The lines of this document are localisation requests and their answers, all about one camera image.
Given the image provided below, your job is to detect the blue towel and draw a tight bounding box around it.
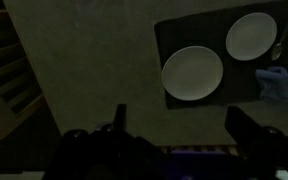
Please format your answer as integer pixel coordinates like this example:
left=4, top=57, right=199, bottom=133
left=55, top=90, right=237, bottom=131
left=255, top=66, right=288, bottom=103

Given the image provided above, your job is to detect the black placemat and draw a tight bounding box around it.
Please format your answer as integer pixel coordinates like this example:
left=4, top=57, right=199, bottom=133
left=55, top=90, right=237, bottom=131
left=154, top=0, right=288, bottom=109

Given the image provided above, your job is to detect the large white plate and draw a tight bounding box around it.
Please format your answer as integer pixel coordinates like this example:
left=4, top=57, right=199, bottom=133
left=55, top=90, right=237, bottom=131
left=161, top=46, right=224, bottom=101

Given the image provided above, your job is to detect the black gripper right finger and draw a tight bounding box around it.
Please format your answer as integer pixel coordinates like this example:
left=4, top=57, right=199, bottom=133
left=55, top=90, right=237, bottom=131
left=224, top=106, right=266, bottom=156

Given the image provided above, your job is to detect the silver spoon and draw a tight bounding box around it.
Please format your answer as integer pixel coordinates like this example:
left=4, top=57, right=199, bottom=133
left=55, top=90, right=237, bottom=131
left=271, top=19, right=288, bottom=61

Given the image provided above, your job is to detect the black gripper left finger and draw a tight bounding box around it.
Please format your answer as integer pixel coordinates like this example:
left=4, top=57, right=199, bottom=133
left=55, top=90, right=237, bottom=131
left=113, top=104, right=127, bottom=131

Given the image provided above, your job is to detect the left wooden chair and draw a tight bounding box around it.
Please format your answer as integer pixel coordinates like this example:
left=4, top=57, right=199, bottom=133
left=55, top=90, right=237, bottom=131
left=0, top=9, right=46, bottom=140

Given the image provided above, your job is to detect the small white plate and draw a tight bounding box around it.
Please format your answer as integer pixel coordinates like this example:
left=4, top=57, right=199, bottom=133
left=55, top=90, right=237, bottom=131
left=225, top=12, right=278, bottom=61

